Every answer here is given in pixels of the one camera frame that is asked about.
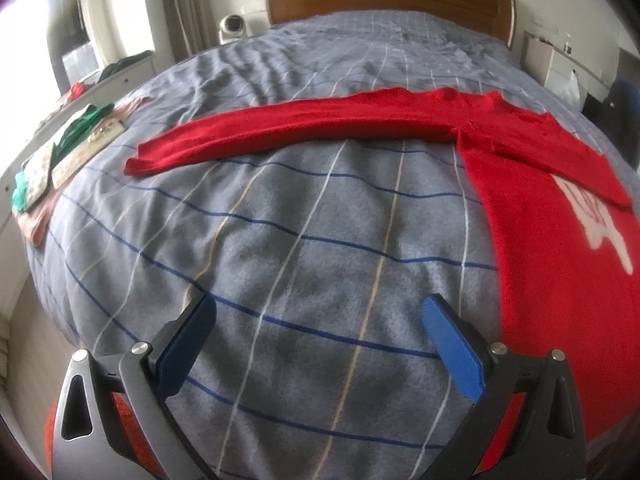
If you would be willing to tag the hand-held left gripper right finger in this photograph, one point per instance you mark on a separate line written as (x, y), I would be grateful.
(452, 350)

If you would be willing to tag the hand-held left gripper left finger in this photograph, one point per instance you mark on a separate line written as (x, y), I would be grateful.
(190, 342)

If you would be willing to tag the red knitted sweater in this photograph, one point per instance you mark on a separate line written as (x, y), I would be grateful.
(550, 250)

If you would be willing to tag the pile of folded clothes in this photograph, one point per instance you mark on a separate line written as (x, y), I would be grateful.
(37, 222)

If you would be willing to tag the dark clothes pile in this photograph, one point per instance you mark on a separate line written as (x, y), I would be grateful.
(122, 64)

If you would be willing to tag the blue plaid duvet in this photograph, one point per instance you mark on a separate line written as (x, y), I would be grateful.
(300, 260)

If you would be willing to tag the beige folded cloth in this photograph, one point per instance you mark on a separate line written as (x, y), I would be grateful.
(85, 152)

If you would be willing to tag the white patterned folded cloth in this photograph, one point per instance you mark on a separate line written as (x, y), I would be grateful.
(37, 175)

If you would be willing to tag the teal cloth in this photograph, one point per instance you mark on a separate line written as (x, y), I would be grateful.
(17, 194)

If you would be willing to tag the green folded cloth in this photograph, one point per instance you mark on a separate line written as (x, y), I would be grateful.
(82, 127)

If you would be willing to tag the small red item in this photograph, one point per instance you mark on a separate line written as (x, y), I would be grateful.
(76, 91)

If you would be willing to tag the white plastic bag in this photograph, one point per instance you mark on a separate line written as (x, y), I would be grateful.
(570, 87)

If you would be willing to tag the white nightstand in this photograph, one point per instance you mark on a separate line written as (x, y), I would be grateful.
(542, 55)

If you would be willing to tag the beige curtain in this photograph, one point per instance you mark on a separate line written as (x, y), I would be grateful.
(187, 10)

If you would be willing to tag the window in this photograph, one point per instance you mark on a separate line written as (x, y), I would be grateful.
(65, 30)

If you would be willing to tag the white security camera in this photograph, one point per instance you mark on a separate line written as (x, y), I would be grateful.
(232, 26)

